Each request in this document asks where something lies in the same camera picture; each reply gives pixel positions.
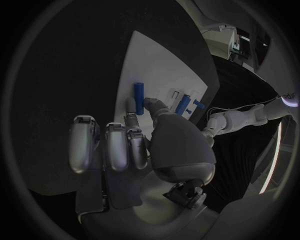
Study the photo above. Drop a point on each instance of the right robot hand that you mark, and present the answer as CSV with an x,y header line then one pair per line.
x,y
180,146

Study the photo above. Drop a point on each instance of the white workshop machine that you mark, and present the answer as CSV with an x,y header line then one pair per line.
x,y
220,43

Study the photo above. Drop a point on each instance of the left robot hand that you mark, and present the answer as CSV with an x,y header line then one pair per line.
x,y
209,137

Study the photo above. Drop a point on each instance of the white task board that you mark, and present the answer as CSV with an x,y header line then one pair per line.
x,y
159,71

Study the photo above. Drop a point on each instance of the long blue cylinder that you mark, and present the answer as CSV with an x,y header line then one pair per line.
x,y
138,97
183,105

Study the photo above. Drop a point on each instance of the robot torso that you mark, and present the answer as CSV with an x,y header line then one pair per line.
x,y
290,102

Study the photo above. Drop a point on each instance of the small blue peg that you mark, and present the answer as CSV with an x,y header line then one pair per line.
x,y
188,111

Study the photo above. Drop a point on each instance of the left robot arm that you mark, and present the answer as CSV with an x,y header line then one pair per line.
x,y
239,118

